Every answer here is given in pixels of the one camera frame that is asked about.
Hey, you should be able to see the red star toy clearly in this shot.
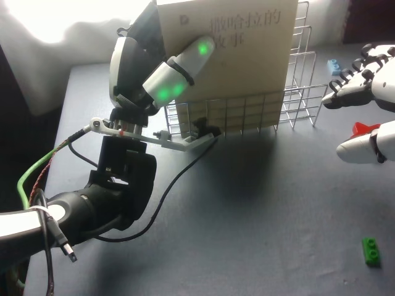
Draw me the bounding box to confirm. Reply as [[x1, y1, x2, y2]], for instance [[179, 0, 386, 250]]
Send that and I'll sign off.
[[351, 121, 382, 139]]

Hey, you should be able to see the grey table cloth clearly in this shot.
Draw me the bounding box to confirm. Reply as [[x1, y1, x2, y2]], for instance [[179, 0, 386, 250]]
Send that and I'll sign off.
[[27, 41, 395, 296]]

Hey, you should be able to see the green toy brick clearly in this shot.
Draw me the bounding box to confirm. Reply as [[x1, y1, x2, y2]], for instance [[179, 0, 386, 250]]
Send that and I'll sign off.
[[362, 236, 382, 268]]

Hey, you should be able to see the wire rack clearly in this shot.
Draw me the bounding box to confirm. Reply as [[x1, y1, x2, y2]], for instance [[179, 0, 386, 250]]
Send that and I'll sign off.
[[165, 0, 328, 140]]

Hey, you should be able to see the white curtain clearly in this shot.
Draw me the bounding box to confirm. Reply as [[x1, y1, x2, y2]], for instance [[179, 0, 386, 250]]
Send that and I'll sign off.
[[0, 0, 351, 117]]

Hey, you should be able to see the blue toy brick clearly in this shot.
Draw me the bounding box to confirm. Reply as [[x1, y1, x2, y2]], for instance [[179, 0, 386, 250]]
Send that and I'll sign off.
[[326, 59, 343, 76]]

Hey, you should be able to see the beige paperback book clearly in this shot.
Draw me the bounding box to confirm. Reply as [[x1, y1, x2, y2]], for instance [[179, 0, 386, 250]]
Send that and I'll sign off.
[[156, 0, 299, 138]]

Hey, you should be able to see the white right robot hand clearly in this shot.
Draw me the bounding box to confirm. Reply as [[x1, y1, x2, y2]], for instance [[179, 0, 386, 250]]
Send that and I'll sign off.
[[320, 43, 395, 165]]

